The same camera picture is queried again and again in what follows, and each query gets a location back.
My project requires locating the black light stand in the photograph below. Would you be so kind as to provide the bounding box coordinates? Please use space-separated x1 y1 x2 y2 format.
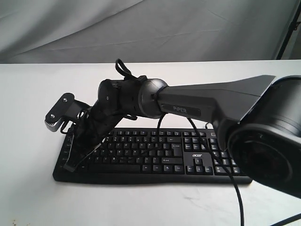
276 0 301 60

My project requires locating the black acer keyboard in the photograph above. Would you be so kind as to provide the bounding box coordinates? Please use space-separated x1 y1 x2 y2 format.
53 128 252 185

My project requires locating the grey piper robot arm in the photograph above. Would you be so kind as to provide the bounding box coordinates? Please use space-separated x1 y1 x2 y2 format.
53 75 301 197

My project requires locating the grey fabric backdrop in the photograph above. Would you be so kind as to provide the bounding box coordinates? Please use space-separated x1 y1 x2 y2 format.
0 0 299 64

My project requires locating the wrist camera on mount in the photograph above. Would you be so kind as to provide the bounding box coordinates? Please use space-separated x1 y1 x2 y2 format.
45 93 90 132

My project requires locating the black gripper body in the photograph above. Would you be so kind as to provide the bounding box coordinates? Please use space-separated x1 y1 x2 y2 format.
74 105 124 153

